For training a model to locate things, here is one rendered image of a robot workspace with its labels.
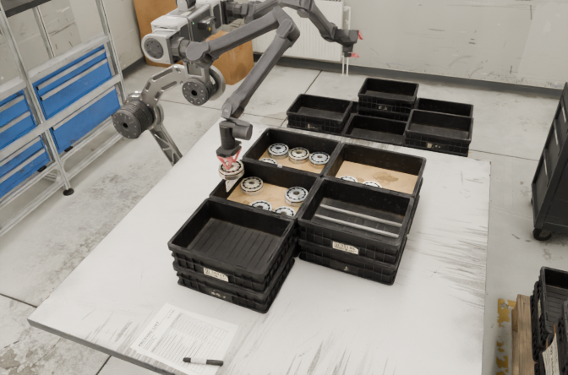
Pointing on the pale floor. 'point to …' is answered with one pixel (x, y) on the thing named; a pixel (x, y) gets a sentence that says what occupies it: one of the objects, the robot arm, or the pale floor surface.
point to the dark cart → (553, 177)
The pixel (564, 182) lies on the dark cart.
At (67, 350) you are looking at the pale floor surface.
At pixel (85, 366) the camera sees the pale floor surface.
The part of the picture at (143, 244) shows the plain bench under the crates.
